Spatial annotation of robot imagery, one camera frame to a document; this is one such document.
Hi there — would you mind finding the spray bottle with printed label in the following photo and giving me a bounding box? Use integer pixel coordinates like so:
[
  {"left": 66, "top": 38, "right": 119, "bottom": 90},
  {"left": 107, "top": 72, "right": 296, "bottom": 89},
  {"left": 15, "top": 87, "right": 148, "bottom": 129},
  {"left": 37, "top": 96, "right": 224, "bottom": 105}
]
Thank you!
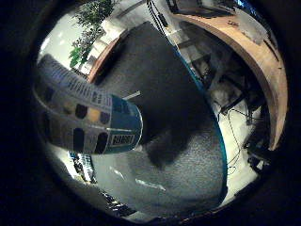
[{"left": 33, "top": 54, "right": 145, "bottom": 155}]

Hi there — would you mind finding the white tape strip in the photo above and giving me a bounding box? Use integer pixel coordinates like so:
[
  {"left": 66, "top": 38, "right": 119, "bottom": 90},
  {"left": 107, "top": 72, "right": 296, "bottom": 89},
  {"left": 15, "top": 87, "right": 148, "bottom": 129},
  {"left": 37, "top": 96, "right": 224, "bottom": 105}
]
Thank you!
[{"left": 122, "top": 89, "right": 142, "bottom": 102}]

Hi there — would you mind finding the green potted plant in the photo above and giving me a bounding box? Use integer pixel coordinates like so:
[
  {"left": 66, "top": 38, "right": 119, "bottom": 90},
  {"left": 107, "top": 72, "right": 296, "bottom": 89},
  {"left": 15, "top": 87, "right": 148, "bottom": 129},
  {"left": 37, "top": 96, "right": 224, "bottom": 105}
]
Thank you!
[{"left": 68, "top": 0, "right": 118, "bottom": 69}]

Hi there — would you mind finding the curved wooden desk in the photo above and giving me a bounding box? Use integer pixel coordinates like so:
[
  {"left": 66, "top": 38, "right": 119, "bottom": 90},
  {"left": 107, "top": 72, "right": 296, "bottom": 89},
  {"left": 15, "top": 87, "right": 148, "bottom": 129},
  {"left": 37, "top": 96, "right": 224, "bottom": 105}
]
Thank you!
[{"left": 174, "top": 11, "right": 289, "bottom": 152}]

